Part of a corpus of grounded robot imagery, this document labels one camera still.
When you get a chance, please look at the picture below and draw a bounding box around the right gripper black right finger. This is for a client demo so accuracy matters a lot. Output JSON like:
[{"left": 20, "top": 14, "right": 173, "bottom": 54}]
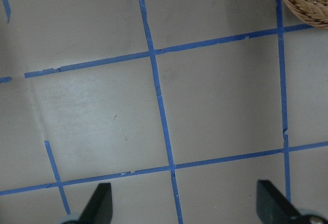
[{"left": 256, "top": 180, "right": 305, "bottom": 224}]

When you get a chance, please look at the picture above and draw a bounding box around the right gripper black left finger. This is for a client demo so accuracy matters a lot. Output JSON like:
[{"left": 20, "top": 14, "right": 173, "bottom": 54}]
[{"left": 77, "top": 182, "right": 113, "bottom": 224}]

